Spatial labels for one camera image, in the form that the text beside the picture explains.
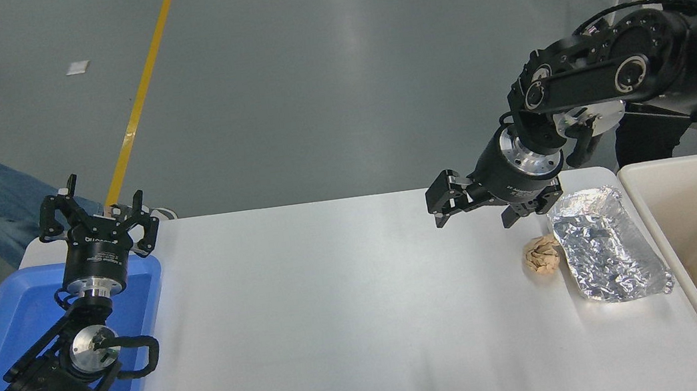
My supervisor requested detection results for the crumpled tan paper ball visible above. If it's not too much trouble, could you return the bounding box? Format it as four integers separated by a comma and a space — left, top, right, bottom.
520, 233, 565, 278

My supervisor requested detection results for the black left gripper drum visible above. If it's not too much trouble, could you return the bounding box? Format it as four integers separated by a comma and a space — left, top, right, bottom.
55, 219, 137, 294

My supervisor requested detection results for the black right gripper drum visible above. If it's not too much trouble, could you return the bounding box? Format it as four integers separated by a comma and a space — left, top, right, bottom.
463, 125, 565, 210

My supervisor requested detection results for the white shoe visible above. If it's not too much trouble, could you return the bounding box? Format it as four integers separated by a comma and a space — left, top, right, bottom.
145, 205, 178, 224

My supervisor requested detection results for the silver foil plate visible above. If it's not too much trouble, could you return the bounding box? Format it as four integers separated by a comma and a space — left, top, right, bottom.
543, 178, 677, 311

